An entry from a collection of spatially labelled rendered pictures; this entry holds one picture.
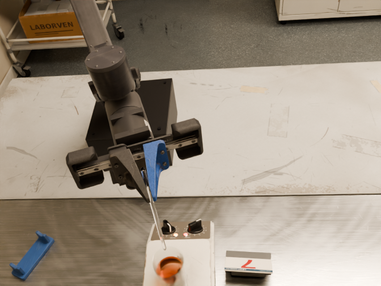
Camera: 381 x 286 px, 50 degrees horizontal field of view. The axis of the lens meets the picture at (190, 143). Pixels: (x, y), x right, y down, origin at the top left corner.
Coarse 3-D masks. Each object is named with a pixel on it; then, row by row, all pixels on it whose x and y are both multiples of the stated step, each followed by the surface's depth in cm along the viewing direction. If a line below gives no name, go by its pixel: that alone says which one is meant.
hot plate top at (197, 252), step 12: (156, 240) 77; (168, 240) 76; (180, 240) 76; (192, 240) 76; (204, 240) 76; (192, 252) 74; (204, 252) 74; (192, 264) 72; (204, 264) 72; (144, 276) 72; (192, 276) 71; (204, 276) 71
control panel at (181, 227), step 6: (162, 222) 86; (174, 222) 85; (180, 222) 85; (186, 222) 85; (204, 222) 84; (156, 228) 84; (180, 228) 83; (186, 228) 83; (204, 228) 82; (156, 234) 81; (168, 234) 81; (180, 234) 80; (192, 234) 80; (198, 234) 80; (204, 234) 80; (150, 240) 79
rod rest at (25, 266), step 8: (40, 240) 88; (48, 240) 87; (32, 248) 87; (40, 248) 87; (48, 248) 87; (24, 256) 85; (32, 256) 85; (40, 256) 85; (24, 264) 84; (32, 264) 84; (16, 272) 83; (24, 272) 83
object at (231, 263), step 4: (228, 260) 80; (232, 260) 80; (236, 260) 80; (240, 260) 80; (244, 260) 80; (248, 260) 80; (252, 260) 80; (256, 260) 80; (260, 260) 80; (264, 260) 80; (268, 260) 80; (228, 264) 78; (232, 264) 78; (236, 264) 78; (240, 264) 78; (244, 264) 78; (248, 264) 78; (252, 264) 78; (256, 264) 78; (260, 264) 78; (264, 264) 78; (268, 264) 78; (248, 268) 76; (252, 268) 76; (256, 268) 76; (260, 268) 76; (264, 268) 76; (268, 268) 76
